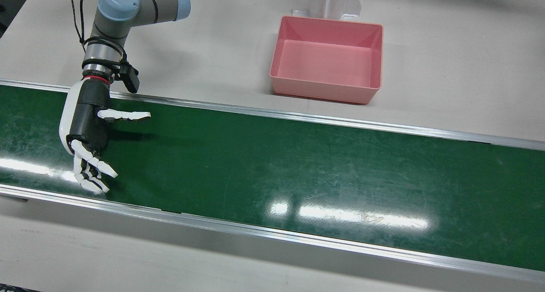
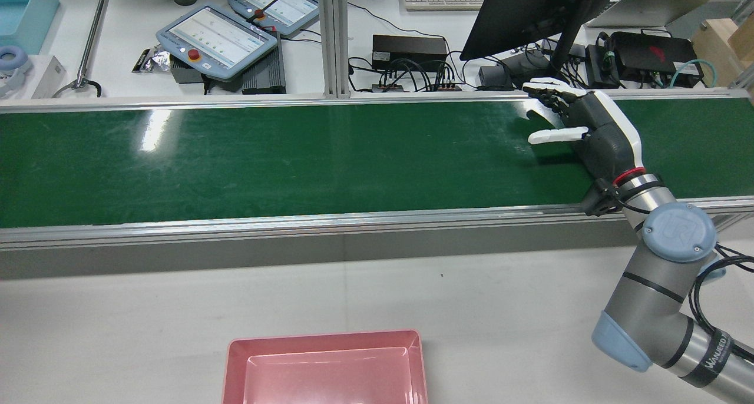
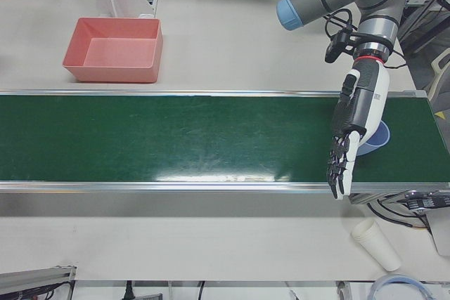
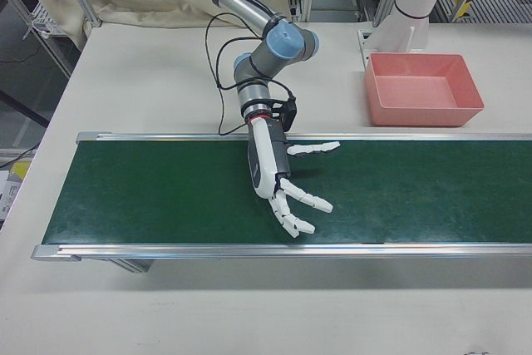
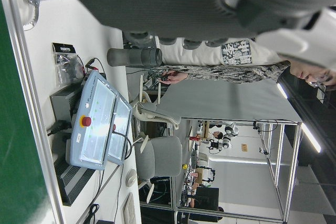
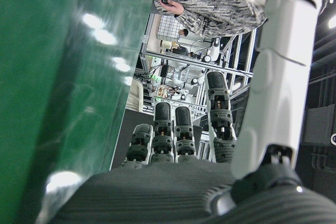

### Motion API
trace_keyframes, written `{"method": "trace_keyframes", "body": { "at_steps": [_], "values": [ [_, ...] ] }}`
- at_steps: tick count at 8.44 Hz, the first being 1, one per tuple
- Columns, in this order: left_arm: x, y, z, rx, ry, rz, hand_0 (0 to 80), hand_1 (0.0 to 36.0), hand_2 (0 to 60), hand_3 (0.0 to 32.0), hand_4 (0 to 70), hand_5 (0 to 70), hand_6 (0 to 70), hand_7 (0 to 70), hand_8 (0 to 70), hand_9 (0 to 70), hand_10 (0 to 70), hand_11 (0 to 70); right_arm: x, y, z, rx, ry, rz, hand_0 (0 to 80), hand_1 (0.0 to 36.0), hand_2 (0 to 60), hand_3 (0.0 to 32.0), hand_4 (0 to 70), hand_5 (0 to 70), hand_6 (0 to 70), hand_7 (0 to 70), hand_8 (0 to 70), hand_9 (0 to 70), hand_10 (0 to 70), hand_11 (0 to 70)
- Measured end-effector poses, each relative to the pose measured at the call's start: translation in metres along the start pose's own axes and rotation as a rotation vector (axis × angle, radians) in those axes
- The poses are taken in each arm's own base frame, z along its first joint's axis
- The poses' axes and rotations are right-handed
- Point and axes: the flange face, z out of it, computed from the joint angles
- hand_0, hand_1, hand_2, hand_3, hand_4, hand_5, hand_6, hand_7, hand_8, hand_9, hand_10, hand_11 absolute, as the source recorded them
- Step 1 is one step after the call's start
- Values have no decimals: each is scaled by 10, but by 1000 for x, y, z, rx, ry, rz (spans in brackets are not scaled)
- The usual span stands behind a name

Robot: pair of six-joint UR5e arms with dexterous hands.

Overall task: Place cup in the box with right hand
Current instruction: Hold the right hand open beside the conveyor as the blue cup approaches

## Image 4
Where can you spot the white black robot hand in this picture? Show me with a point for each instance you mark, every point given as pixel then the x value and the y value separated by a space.
pixel 261 155

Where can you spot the silver blue-jointed robot arm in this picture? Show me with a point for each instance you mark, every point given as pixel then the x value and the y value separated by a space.
pixel 243 1

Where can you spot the pink plastic box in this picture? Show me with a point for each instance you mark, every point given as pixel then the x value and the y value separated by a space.
pixel 415 89

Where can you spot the cardboard box with labels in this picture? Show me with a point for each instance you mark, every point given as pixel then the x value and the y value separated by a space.
pixel 12 188

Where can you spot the beige fabric curtain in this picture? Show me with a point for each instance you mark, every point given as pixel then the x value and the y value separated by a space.
pixel 137 1

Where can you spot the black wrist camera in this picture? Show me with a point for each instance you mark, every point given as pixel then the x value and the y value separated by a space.
pixel 288 110

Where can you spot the green conveyor belt aluminium frame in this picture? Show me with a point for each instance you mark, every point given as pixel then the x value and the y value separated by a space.
pixel 174 193

